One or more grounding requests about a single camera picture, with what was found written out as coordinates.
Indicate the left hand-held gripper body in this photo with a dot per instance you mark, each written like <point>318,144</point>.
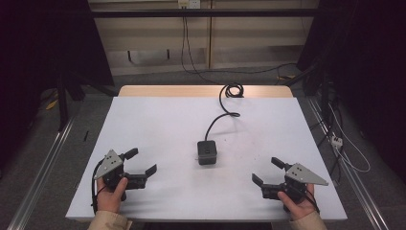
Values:
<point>109,163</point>

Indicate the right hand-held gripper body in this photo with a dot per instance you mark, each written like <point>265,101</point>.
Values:
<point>303,176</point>

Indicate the person's right hand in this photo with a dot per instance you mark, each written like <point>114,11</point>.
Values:
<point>300,209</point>

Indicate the person's left hand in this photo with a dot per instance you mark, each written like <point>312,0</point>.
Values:
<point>110,199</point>

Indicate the white table mat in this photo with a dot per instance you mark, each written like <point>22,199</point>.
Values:
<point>166,127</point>

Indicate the white power strip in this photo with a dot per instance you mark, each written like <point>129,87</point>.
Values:
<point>336,141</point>

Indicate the small black box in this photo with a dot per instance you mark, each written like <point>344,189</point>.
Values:
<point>207,152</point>

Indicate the black metal stand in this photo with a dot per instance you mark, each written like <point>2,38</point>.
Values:
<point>62,102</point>

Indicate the yellow floor tape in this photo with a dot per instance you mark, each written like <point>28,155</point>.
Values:
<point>286,77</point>
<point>51,104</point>

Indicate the black curtain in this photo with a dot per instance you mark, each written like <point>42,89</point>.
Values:
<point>41,48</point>
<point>364,64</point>

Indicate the black horizontal bar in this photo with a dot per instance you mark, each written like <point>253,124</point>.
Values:
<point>204,13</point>

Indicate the aluminium floor rail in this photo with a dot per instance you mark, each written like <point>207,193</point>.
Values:
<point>354,182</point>
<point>41,179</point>

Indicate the white wall socket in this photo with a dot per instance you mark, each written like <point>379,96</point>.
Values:
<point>189,3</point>

